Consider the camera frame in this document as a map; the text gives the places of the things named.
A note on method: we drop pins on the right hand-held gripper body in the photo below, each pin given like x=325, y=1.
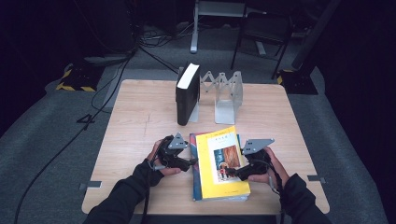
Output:
x=258, y=161

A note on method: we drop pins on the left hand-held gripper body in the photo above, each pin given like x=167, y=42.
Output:
x=174, y=152

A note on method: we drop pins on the red illustrated book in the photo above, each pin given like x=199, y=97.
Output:
x=193, y=155

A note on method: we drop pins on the yellow book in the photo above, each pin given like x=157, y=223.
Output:
x=208, y=174

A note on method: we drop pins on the blue book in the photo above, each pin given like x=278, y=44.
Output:
x=218, y=199

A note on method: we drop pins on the black book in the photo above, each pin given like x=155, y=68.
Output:
x=186, y=99

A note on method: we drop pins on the grey metal expandable book rack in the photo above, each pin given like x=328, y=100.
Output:
x=225, y=110

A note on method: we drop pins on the person's left hand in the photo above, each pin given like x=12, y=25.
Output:
x=155, y=161

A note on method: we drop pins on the person's right hand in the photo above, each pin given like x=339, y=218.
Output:
x=277, y=174

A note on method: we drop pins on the grey tape piece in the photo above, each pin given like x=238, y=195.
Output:
x=316, y=179
x=90, y=185

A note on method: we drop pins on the black yellow striped base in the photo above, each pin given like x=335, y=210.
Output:
x=77, y=81
x=299, y=84

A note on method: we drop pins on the grey metal stand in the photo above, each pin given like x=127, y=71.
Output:
x=194, y=31

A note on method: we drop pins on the black metal chair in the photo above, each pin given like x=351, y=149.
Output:
x=264, y=35

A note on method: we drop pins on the dark slanted column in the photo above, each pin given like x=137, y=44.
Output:
x=314, y=34

